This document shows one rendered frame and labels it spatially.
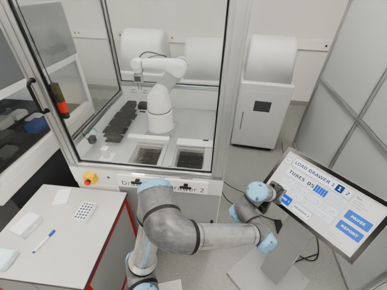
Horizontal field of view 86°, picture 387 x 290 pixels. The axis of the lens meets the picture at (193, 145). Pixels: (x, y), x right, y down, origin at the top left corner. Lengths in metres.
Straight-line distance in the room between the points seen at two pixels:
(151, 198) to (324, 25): 4.06
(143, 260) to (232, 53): 0.87
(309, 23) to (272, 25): 0.57
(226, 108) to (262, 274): 1.49
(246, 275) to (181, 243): 1.48
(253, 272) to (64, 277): 1.38
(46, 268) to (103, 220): 0.33
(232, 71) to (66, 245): 1.26
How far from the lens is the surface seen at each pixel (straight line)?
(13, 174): 1.78
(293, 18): 4.20
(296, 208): 1.25
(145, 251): 0.85
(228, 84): 0.96
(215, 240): 0.68
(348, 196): 1.22
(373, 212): 1.23
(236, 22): 0.90
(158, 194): 0.64
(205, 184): 1.33
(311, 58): 4.44
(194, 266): 2.06
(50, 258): 1.45
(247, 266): 2.08
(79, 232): 1.47
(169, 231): 0.59
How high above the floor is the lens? 1.92
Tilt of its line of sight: 38 degrees down
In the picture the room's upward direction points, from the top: 1 degrees clockwise
